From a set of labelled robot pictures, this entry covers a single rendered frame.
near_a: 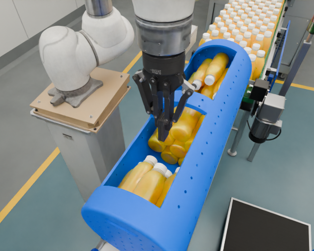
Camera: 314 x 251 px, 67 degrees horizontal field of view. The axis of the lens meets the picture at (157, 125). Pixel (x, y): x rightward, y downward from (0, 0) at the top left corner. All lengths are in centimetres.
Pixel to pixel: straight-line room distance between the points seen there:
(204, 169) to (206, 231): 122
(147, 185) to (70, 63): 56
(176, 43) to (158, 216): 36
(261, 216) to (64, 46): 155
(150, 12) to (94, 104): 72
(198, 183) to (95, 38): 67
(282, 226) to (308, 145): 100
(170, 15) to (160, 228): 41
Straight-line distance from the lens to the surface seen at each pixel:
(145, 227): 54
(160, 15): 36
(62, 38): 96
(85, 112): 102
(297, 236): 189
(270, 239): 181
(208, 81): 101
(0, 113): 298
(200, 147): 68
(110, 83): 112
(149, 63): 41
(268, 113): 148
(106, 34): 100
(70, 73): 99
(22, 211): 213
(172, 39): 37
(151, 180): 64
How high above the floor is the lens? 173
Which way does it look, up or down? 47 degrees down
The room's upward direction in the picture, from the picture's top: straight up
